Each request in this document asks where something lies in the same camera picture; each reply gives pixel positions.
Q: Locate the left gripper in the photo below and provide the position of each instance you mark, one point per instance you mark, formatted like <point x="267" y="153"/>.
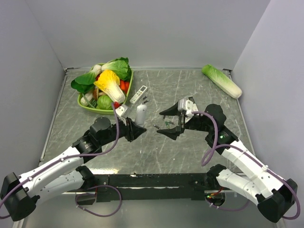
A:
<point x="132" y="131"/>

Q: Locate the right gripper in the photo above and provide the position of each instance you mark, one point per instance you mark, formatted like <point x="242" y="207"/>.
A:
<point x="172" y="133"/>

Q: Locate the white remote with coloured buttons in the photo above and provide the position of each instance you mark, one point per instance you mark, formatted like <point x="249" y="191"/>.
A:
<point x="140" y="118"/>

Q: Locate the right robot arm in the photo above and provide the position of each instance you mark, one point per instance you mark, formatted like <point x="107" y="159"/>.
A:
<point x="274" y="196"/>

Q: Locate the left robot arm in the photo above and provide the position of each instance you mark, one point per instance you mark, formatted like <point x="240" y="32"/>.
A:
<point x="20" y="194"/>

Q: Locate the white air conditioner remote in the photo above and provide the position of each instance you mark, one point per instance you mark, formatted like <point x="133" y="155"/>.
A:
<point x="136" y="97"/>

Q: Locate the green plastic basket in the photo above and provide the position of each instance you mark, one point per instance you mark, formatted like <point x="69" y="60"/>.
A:
<point x="96" y="94"/>

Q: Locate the red tomato toys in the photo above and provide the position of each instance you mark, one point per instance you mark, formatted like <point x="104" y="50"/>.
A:
<point x="124" y="86"/>

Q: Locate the yellow napa cabbage toy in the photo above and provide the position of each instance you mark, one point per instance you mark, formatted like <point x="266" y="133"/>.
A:
<point x="109" y="83"/>

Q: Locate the white mushroom toy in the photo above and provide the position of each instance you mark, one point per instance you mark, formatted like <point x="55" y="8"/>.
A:
<point x="86" y="99"/>

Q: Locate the long napa cabbage toy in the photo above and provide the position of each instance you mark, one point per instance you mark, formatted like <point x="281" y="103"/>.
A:
<point x="222" y="81"/>

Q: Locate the green lettuce toy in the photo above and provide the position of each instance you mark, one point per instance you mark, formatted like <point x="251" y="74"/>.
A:
<point x="120" y="66"/>

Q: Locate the bok choy toy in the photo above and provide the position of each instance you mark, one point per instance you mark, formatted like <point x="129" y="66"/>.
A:
<point x="85" y="82"/>

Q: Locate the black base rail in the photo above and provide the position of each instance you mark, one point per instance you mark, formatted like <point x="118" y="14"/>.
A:
<point x="194" y="186"/>

